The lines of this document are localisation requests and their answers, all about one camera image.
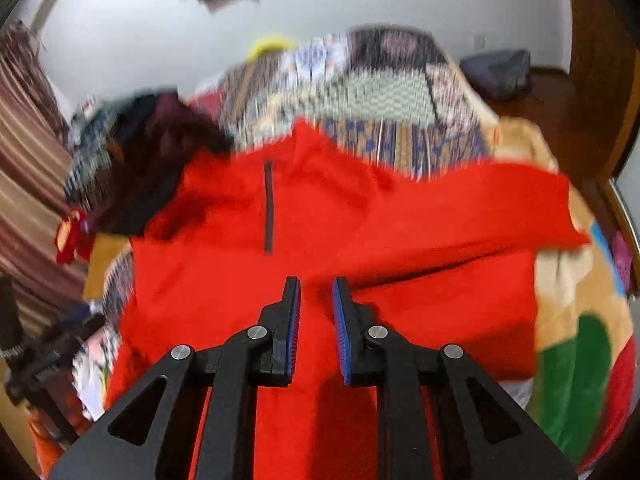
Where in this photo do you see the pink item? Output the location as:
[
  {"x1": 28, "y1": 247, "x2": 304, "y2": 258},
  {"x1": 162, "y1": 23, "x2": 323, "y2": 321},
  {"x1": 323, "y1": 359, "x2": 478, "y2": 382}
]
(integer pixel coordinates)
[{"x1": 611, "y1": 231, "x2": 635, "y2": 297}]

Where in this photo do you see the striped curtain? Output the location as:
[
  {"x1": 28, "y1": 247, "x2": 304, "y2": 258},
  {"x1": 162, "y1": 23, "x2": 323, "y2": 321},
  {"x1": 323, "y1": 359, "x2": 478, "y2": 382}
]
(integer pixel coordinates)
[{"x1": 0, "y1": 22, "x2": 88, "y2": 331}]

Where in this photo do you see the red yellow printed cloth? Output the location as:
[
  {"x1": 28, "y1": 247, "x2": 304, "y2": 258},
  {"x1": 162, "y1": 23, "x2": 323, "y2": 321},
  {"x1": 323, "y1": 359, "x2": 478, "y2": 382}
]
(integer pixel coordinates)
[{"x1": 54, "y1": 209, "x2": 91, "y2": 266}]

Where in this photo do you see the red jacket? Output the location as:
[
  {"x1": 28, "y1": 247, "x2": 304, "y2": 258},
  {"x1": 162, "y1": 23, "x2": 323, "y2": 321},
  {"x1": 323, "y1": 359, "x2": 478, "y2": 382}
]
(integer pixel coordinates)
[{"x1": 102, "y1": 117, "x2": 593, "y2": 480}]

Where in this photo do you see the patchwork patterned bedspread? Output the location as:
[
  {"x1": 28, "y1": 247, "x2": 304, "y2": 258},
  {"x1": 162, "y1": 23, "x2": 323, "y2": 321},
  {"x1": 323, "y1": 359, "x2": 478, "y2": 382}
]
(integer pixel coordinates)
[{"x1": 72, "y1": 25, "x2": 501, "y2": 423}]

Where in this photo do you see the cartoon printed blanket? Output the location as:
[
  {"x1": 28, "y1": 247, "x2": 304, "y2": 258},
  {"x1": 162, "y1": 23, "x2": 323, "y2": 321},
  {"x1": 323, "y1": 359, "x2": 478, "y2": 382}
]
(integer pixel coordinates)
[{"x1": 492, "y1": 117, "x2": 638, "y2": 473}]

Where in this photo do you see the yellow item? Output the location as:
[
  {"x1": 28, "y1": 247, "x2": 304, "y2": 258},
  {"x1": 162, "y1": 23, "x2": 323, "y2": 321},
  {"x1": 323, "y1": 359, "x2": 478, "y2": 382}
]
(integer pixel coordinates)
[{"x1": 247, "y1": 34, "x2": 297, "y2": 59}]

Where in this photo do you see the mustard yellow cloth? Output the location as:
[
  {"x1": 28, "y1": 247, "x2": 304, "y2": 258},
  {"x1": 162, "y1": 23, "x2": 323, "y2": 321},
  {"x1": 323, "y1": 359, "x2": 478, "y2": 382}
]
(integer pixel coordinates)
[{"x1": 81, "y1": 234, "x2": 132, "y2": 302}]

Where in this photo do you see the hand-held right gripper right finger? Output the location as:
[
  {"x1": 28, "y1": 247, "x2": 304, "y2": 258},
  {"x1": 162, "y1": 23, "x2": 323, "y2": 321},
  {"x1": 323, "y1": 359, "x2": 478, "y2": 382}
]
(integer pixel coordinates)
[{"x1": 332, "y1": 276, "x2": 578, "y2": 480}]

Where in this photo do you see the wooden door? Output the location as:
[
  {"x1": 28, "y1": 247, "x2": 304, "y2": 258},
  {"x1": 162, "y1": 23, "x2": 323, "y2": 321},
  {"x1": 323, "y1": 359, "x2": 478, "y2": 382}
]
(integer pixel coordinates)
[{"x1": 562, "y1": 0, "x2": 640, "y2": 183}]

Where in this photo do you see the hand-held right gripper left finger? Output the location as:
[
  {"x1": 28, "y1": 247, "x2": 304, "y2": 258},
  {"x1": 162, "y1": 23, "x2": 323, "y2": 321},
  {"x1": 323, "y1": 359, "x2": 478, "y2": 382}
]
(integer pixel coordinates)
[{"x1": 49, "y1": 276, "x2": 301, "y2": 480}]

